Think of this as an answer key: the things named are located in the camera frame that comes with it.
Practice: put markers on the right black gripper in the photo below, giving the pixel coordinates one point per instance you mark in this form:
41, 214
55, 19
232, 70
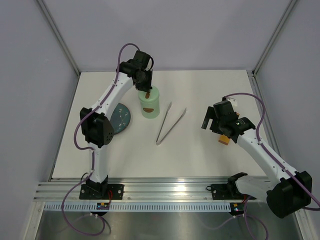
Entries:
211, 114

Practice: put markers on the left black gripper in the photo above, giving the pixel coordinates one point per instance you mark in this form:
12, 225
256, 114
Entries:
147, 87

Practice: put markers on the green round lid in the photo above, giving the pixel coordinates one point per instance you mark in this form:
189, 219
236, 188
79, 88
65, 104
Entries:
149, 97

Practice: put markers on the green cylindrical lunch container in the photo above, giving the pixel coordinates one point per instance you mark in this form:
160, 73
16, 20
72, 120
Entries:
150, 110

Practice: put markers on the metal tongs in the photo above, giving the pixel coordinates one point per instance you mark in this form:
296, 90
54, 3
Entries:
164, 130

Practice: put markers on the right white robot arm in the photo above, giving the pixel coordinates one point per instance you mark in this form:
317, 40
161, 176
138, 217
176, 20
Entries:
286, 191

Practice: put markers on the orange rectangular box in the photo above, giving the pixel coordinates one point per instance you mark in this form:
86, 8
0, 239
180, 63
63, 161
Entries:
224, 140

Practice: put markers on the dark teal plate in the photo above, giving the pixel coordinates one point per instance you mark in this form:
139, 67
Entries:
120, 118

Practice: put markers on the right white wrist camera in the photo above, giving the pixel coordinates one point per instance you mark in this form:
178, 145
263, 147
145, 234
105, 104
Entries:
233, 101

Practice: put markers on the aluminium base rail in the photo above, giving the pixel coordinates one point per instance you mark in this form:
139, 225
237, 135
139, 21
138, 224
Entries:
145, 189

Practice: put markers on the left aluminium frame post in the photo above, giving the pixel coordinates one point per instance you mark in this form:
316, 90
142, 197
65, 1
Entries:
44, 9

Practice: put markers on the aluminium frame post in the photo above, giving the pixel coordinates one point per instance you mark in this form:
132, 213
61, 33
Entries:
44, 9
274, 36

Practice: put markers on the right aluminium frame post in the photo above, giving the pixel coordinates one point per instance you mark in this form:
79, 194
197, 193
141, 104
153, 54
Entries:
274, 36

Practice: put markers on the white slotted cable duct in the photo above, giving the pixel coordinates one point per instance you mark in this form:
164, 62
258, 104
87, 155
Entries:
163, 207

